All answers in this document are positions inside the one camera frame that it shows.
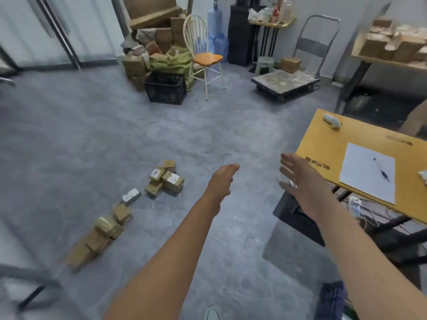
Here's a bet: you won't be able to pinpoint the small white oblong object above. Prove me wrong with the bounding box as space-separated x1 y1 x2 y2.
322 113 342 130

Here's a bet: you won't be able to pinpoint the pile of brown cardboard boxes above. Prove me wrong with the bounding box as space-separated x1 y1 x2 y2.
65 160 185 272

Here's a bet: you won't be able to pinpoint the black storage crate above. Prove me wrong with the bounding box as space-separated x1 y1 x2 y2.
144 72 187 105

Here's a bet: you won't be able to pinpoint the black cabinet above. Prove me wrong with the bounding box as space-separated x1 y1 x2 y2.
228 4 256 67

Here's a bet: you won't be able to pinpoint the person's right forearm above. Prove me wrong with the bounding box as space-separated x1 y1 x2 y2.
313 196 427 320

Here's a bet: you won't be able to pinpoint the person's right hand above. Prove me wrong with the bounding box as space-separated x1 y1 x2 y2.
278 153 334 220

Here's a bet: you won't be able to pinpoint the small brown cardboard box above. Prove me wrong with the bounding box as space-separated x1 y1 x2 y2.
122 56 147 77

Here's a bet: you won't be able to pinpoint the white board sheet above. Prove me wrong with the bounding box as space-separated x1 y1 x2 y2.
339 142 397 205

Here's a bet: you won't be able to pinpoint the heap of large cardboard boxes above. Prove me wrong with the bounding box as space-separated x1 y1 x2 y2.
121 0 193 93

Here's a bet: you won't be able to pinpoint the person's left forearm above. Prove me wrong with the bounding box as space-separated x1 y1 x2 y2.
103 200 221 320

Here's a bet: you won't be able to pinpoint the red and black wires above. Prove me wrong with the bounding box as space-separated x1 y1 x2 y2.
346 196 411 230

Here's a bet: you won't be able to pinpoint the small yellow side table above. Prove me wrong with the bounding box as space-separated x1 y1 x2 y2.
248 18 297 64

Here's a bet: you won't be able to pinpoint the thin brown box wide label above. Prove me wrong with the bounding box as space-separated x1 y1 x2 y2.
121 188 143 206

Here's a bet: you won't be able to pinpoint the yellow green plastic bag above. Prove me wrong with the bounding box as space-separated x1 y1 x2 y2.
150 46 196 92

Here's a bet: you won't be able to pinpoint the black pen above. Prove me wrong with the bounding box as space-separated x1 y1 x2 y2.
373 158 390 183

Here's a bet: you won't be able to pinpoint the wooden table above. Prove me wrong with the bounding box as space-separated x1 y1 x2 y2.
335 33 427 114
296 108 427 225

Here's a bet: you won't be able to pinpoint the person's left hand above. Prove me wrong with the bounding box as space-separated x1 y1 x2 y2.
202 163 241 217

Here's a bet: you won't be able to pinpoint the glass sliding door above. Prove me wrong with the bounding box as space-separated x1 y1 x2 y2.
0 0 129 74

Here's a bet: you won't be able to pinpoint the green plastic stool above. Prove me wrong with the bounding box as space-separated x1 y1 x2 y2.
255 56 275 76

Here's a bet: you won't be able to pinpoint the blue water jug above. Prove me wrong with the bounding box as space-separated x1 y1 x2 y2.
207 0 223 36
213 35 230 63

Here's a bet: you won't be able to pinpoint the cluster of bottles and packets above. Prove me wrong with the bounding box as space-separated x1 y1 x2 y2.
247 0 295 24

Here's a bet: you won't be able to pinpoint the white chair with orange seat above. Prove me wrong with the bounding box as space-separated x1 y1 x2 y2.
182 14 227 101

